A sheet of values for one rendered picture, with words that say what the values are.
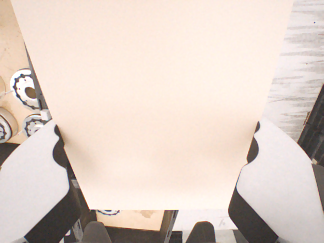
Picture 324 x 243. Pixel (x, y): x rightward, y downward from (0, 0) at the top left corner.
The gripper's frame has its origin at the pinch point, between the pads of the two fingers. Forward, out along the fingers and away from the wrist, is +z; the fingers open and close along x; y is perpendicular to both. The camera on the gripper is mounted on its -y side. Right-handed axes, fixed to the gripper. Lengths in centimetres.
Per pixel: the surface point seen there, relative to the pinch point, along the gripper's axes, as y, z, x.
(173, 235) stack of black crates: 169, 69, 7
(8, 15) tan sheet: -8.5, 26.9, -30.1
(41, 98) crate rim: 5.5, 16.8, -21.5
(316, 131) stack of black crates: 49, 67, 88
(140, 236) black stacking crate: 69, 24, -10
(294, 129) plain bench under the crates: 29, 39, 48
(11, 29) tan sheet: -6.0, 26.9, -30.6
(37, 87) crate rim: 3.4, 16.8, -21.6
